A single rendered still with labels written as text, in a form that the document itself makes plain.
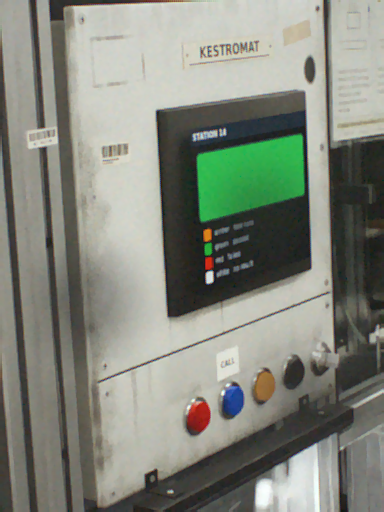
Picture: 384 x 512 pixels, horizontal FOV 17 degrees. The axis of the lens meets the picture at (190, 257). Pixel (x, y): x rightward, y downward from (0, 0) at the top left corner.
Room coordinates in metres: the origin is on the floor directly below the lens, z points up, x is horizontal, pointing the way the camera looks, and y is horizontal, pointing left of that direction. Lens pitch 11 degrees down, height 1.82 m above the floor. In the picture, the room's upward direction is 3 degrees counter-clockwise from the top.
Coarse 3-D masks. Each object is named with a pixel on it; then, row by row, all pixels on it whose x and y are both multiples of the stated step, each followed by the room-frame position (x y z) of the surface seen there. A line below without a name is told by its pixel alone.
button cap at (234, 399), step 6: (228, 390) 1.30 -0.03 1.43; (234, 390) 1.30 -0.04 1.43; (240, 390) 1.31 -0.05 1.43; (228, 396) 1.29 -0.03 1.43; (234, 396) 1.30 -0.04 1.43; (240, 396) 1.31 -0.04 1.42; (228, 402) 1.29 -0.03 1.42; (234, 402) 1.30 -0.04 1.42; (240, 402) 1.31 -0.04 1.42; (228, 408) 1.29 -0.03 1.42; (234, 408) 1.30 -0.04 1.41; (240, 408) 1.31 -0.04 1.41; (228, 414) 1.30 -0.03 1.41; (234, 414) 1.30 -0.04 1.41
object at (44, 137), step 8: (48, 128) 1.13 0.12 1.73; (56, 128) 1.13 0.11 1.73; (32, 136) 1.11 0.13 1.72; (40, 136) 1.12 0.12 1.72; (48, 136) 1.13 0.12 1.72; (56, 136) 1.13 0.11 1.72; (32, 144) 1.11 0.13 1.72; (40, 144) 1.12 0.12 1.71; (48, 144) 1.12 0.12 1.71; (56, 144) 1.13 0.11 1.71
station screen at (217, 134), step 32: (224, 128) 1.28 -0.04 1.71; (256, 128) 1.32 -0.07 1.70; (288, 128) 1.37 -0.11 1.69; (192, 160) 1.24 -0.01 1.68; (192, 192) 1.23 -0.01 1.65; (224, 224) 1.27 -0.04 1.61; (256, 224) 1.32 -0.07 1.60; (288, 224) 1.37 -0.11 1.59; (224, 256) 1.27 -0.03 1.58; (256, 256) 1.32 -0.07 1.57; (288, 256) 1.36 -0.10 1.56
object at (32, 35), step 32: (32, 0) 1.12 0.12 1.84; (32, 32) 1.12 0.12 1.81; (32, 64) 1.12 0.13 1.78; (32, 96) 1.11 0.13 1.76; (32, 128) 1.11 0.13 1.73; (32, 160) 1.11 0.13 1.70; (32, 192) 1.11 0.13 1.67; (32, 224) 1.10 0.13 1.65; (32, 256) 1.10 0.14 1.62; (64, 256) 1.13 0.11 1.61; (64, 288) 1.13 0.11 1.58; (64, 320) 1.13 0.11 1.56; (64, 352) 1.13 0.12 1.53; (64, 384) 1.12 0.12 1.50; (64, 416) 1.13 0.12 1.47; (64, 448) 1.12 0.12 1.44; (352, 448) 1.99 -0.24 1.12; (64, 480) 1.12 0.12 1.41; (352, 480) 1.99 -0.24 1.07
